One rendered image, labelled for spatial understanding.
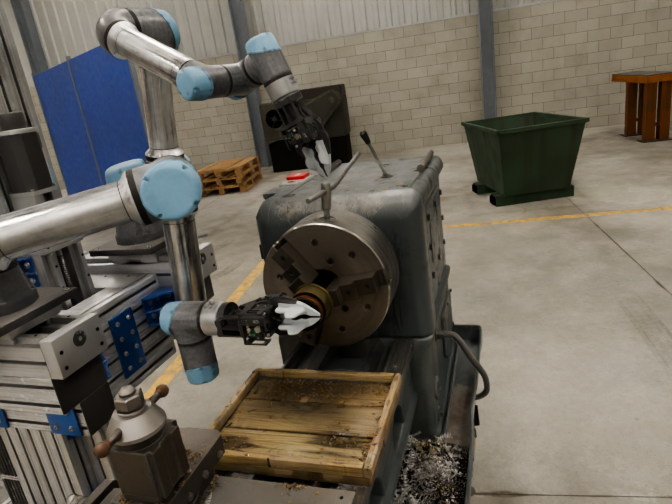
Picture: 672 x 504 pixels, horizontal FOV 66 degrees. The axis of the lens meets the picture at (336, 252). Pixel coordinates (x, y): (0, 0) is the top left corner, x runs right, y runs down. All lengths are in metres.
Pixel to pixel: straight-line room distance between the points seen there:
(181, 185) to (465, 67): 10.34
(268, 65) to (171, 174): 0.39
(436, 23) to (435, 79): 1.04
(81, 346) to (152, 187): 0.40
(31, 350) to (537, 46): 10.80
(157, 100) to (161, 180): 0.63
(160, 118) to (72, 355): 0.76
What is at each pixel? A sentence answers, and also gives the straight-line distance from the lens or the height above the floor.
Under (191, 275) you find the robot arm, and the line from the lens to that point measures 1.27.
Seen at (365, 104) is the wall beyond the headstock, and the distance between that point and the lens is 11.30.
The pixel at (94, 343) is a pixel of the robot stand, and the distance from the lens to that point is 1.29.
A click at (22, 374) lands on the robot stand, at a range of 1.32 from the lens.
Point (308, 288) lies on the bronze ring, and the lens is 1.12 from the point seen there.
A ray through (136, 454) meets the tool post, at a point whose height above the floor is 1.10.
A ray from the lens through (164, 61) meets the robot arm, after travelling 1.36.
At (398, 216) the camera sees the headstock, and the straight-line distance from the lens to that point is 1.28.
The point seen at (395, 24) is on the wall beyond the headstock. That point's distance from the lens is 11.32.
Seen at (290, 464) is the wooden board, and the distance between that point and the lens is 1.01.
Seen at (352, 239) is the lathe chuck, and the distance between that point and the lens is 1.16.
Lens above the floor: 1.53
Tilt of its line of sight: 18 degrees down
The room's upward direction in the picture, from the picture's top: 8 degrees counter-clockwise
